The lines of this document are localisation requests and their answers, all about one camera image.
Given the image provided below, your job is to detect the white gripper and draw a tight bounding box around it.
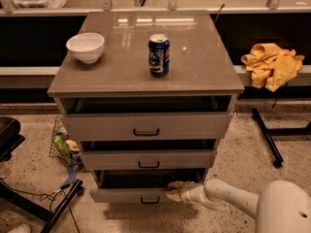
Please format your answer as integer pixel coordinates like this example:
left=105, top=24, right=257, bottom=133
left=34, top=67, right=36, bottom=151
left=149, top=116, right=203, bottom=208
left=165, top=181, right=207, bottom=204

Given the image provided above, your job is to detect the grey bottom drawer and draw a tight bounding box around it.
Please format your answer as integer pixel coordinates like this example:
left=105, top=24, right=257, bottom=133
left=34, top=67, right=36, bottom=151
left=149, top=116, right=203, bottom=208
left=89, top=168, right=206, bottom=204

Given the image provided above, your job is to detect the grey drawer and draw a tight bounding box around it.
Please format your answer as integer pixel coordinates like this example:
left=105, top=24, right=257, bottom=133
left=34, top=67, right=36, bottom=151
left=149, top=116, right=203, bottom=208
left=89, top=168, right=206, bottom=204
left=81, top=150, right=217, bottom=170
left=61, top=113, right=232, bottom=141

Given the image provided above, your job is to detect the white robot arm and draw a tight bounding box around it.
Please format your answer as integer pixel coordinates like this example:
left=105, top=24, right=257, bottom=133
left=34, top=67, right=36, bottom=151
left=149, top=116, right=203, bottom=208
left=166, top=179, right=311, bottom=233

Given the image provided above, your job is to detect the grey middle drawer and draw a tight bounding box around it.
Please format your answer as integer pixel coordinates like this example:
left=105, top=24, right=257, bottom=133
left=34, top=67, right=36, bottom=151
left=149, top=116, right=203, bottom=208
left=81, top=150, right=217, bottom=170

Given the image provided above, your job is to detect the grey top drawer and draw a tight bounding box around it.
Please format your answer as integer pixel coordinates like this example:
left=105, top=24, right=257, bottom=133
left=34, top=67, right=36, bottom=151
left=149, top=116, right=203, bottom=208
left=61, top=113, right=232, bottom=141

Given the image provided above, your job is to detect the black stand leg right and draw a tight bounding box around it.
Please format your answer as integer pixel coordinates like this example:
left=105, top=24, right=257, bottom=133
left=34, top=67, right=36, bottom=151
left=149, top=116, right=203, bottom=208
left=252, top=108, right=311, bottom=168

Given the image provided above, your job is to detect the black stand leg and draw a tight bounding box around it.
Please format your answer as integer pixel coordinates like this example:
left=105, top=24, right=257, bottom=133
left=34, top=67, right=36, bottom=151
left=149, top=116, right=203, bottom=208
left=0, top=180, right=83, bottom=233
left=252, top=108, right=311, bottom=168

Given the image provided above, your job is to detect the green bag in basket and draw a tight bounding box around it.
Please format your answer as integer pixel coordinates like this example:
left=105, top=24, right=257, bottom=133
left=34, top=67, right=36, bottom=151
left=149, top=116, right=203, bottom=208
left=52, top=133, right=71, bottom=159

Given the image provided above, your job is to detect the blue soda can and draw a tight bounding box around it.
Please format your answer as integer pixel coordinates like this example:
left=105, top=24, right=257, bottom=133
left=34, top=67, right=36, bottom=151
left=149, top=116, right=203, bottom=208
left=148, top=34, right=170, bottom=77

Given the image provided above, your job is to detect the yellow crumpled cloth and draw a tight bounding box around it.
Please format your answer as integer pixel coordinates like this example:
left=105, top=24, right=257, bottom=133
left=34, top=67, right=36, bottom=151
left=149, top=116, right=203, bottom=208
left=241, top=43, right=304, bottom=92

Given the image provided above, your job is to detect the white shoe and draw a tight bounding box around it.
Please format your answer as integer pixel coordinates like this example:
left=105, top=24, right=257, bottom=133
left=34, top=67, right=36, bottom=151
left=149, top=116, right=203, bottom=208
left=7, top=224, right=31, bottom=233

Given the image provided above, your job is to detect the black stand leg left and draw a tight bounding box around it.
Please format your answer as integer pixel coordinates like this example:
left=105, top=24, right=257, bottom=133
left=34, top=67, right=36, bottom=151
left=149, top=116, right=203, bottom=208
left=0, top=180, right=83, bottom=233

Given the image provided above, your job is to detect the white ceramic bowl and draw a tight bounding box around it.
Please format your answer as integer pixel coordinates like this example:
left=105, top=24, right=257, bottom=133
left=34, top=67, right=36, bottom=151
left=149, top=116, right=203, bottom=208
left=66, top=32, right=105, bottom=63

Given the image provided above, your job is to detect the black chair seat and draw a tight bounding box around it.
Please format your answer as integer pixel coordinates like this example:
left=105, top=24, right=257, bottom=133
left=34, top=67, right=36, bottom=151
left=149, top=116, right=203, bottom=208
left=0, top=116, right=25, bottom=161

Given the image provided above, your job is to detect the wire mesh basket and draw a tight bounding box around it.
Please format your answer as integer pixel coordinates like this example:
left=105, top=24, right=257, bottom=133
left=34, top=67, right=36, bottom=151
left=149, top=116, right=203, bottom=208
left=50, top=116, right=81, bottom=166

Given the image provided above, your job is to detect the black floor cable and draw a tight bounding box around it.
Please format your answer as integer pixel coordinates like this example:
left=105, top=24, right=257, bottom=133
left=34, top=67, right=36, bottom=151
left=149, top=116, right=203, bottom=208
left=0, top=175, right=82, bottom=233

